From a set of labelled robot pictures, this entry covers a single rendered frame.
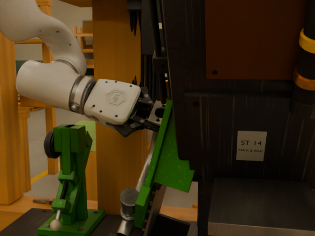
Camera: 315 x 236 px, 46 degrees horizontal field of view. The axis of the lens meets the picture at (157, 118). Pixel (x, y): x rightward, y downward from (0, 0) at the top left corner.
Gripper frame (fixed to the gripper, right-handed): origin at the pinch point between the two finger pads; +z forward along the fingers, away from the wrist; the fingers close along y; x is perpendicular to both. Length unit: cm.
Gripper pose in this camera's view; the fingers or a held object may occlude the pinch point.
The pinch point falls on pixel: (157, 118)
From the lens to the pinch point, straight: 80.0
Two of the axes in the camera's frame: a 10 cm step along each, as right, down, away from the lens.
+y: 3.2, -7.9, 5.3
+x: -0.4, 5.4, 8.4
